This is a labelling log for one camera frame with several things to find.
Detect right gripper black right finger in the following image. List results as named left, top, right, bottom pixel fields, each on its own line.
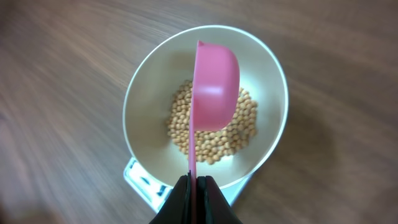
left=196, top=175, right=243, bottom=224

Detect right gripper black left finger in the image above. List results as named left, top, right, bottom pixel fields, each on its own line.
left=149, top=172, right=192, bottom=224

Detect pink plastic measuring scoop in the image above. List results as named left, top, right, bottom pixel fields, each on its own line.
left=188, top=40, right=239, bottom=223

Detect white digital kitchen scale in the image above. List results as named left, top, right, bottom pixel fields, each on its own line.
left=123, top=157, right=251, bottom=214

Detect soybeans in white bowl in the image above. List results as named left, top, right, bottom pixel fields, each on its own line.
left=165, top=80, right=258, bottom=165

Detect white bowl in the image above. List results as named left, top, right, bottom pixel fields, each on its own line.
left=123, top=25, right=289, bottom=188

